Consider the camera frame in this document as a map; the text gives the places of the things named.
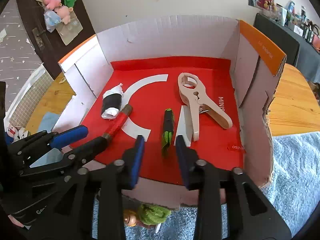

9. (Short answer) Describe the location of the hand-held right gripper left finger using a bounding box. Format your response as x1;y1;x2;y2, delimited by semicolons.
30;135;145;240

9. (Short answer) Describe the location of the beige large plastic clip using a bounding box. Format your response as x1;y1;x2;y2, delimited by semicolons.
177;72;233;142

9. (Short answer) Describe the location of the white red printed packet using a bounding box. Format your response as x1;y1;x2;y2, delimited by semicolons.
7;127;18;143

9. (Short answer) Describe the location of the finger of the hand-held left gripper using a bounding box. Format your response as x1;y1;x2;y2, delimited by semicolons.
19;137;108;177
7;126;89;160

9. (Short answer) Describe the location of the row of bottles and boxes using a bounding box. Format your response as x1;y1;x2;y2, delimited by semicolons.
275;0;320;53

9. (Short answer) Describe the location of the black roll with white tissue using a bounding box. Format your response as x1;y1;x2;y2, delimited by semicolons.
101;82;123;120

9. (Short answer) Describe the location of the red thread spool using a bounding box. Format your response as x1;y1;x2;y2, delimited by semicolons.
102;104;133;140

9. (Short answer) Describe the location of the metal door handle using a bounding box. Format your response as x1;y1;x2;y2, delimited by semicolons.
32;27;47;47

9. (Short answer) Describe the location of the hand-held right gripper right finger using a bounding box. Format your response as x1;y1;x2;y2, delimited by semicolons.
176;135;292;240

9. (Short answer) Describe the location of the table with dark cloth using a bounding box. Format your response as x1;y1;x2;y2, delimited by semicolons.
253;12;320;84

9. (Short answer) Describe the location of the orange cardboard box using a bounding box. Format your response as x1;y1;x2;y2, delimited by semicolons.
51;14;287;209

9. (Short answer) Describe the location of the beige paper bag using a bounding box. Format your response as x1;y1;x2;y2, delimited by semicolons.
55;17;83;46

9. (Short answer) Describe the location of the green-haired doll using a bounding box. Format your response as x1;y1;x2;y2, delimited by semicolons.
136;203;172;227

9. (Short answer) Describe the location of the blue fluffy towel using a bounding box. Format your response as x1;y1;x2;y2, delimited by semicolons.
25;112;320;240

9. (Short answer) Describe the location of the pink plush with white cap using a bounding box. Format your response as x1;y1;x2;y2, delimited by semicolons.
42;0;62;9

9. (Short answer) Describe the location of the pink plush pig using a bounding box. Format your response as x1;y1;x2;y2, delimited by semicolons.
54;6;73;25

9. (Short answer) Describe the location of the person's left hand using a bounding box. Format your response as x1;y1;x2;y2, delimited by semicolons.
9;215;26;228

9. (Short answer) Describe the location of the clear plastic bag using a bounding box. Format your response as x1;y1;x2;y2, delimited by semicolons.
44;11;62;33

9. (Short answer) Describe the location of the black green foil packet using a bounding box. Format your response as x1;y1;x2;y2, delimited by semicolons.
161;108;175;158

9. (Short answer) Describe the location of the white round-button device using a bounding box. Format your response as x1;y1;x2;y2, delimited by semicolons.
17;127;30;141

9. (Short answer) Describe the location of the blonde pink doll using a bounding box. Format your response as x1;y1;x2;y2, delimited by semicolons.
123;209;140;228

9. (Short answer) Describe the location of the dark brown door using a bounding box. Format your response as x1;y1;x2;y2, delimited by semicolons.
15;0;97;80

